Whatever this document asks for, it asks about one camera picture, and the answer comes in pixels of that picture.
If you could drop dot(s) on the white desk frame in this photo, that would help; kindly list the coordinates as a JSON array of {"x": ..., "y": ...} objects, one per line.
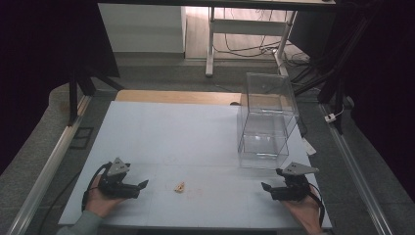
[{"x": 248, "y": 27}]

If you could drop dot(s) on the person's left hand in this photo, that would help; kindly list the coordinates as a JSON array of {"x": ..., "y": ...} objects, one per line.
[{"x": 99, "y": 202}]

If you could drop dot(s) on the small tan crumpled scrap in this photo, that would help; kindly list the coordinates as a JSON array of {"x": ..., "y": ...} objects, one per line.
[{"x": 179, "y": 187}]

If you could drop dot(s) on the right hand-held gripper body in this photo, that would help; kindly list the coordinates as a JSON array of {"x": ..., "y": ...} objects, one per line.
[{"x": 293, "y": 186}]

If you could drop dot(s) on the black tripod stand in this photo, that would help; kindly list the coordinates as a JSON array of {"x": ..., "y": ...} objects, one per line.
[{"x": 81, "y": 84}]

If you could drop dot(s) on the aluminium rail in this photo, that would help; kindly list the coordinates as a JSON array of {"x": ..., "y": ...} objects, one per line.
[
  {"x": 42, "y": 173},
  {"x": 355, "y": 173}
]

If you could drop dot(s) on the person's right hand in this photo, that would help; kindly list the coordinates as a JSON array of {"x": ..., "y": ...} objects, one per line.
[{"x": 305, "y": 213}]

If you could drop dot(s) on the white paper tag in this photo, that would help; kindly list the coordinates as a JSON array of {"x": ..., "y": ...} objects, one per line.
[{"x": 309, "y": 147}]

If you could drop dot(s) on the pale blue table board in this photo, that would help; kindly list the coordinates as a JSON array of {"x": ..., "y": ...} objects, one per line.
[{"x": 169, "y": 147}]

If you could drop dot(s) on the clear plastic box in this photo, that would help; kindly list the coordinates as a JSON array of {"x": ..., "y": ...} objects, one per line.
[{"x": 267, "y": 124}]

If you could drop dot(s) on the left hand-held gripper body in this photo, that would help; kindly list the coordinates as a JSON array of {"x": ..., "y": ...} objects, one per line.
[{"x": 115, "y": 182}]

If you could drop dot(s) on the white cabinet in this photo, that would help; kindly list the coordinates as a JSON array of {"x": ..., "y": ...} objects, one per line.
[{"x": 143, "y": 27}]

